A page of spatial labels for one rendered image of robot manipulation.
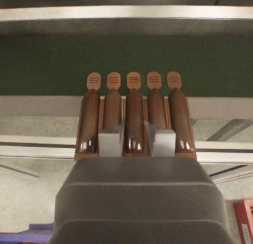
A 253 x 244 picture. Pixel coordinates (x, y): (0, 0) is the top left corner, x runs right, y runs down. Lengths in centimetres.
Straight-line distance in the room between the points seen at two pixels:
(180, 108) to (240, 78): 22
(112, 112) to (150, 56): 21
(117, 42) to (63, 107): 17
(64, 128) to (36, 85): 73
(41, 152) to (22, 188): 68
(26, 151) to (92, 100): 26
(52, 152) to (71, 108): 10
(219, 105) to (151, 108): 18
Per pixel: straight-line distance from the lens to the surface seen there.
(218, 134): 53
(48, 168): 103
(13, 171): 83
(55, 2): 50
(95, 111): 17
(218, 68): 36
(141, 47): 37
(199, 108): 33
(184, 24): 40
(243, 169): 60
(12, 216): 108
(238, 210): 105
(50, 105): 34
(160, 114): 16
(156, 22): 39
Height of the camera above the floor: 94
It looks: 64 degrees down
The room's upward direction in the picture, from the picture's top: 2 degrees clockwise
